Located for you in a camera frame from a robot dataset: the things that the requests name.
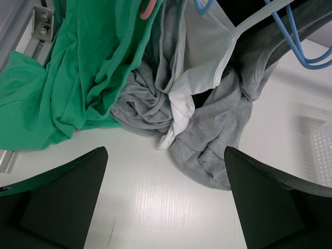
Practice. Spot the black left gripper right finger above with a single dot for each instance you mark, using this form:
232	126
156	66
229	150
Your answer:
277	209

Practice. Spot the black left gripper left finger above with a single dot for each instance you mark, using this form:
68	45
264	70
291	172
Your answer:
53	209

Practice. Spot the light grey tank top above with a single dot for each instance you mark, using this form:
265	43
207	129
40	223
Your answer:
199	151

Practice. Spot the blue hanger of grey top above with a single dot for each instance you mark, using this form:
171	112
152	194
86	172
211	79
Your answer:
286	33

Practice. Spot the white tank top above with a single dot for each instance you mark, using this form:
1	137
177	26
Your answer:
210	41

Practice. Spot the blue hanger of white top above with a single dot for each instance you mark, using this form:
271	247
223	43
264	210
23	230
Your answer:
202	10

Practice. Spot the grey tank top on hanger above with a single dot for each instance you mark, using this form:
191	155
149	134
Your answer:
143	104

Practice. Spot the green tank top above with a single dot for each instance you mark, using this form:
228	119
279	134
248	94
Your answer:
99	43

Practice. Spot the white plastic basket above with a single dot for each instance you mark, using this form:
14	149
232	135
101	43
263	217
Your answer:
312	126

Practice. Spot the aluminium corner bracket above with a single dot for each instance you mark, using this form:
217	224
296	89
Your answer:
43	23

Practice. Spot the aluminium frame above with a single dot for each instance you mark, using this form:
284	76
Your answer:
23	60

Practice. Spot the pink wire hanger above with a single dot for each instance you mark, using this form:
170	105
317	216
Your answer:
147	7

